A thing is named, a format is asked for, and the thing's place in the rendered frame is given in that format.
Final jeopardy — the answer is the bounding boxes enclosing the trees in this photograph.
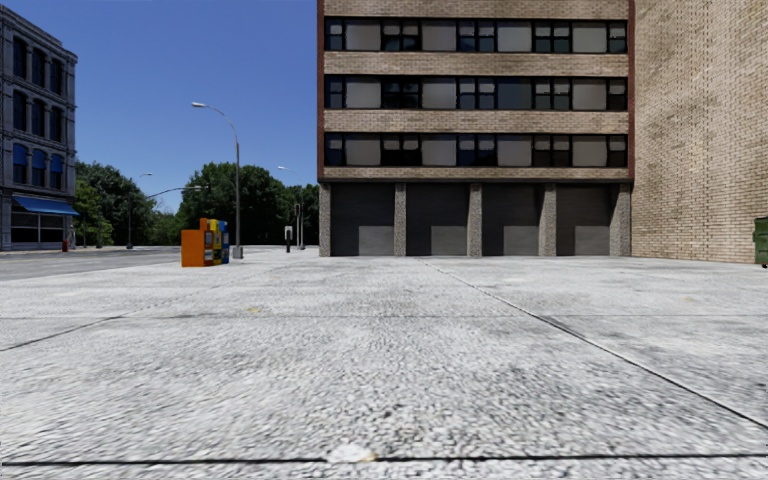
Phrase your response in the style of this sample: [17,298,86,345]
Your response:
[73,160,320,248]

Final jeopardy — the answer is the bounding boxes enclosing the yellow newspaper box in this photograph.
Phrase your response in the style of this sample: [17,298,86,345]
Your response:
[207,218,223,266]

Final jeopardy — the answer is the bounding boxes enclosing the orange newspaper box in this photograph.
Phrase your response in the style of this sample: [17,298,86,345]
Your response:
[180,217,209,268]

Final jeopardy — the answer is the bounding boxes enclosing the tan brick building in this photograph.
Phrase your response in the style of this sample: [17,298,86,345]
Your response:
[316,0,768,265]

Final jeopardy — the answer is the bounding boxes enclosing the grey stone building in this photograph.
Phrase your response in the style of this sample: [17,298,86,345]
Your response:
[0,5,80,253]

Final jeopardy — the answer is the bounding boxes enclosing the green dumpster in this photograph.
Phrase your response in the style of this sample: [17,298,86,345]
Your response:
[752,216,768,269]

